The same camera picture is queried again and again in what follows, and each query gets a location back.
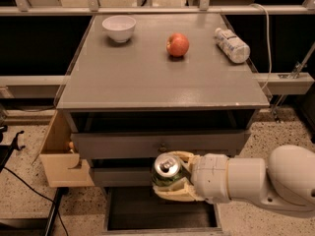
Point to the grey middle drawer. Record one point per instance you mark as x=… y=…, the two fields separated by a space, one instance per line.
x=121 y=177

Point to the grey bottom drawer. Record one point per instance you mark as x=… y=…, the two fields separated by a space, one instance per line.
x=138 y=211

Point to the grey drawer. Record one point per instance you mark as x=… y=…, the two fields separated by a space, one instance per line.
x=121 y=177
x=137 y=145
x=138 y=211

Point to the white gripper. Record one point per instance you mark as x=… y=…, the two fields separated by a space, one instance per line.
x=210 y=177

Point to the light wooden side drawer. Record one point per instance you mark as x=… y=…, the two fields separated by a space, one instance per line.
x=62 y=165

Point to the black stand base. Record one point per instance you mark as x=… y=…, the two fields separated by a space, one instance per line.
x=44 y=225

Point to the crushed green soda can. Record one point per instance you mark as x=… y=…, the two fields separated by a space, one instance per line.
x=167 y=169

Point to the red apple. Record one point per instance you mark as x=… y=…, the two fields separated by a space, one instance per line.
x=177 y=45

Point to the grey drawer cabinet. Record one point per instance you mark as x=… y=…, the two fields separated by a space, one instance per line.
x=137 y=87

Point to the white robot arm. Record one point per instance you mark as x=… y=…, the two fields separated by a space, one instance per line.
x=284 y=183

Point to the grey top drawer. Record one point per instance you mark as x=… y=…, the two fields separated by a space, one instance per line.
x=137 y=145

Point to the white ceramic bowl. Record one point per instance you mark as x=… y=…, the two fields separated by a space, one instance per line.
x=119 y=28

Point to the clear plastic water bottle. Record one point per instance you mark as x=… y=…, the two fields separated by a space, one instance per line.
x=232 y=46

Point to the black clamp device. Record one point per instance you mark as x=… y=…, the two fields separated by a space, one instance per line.
x=7 y=150

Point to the metal railing frame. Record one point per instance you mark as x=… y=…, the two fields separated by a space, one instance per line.
x=147 y=4

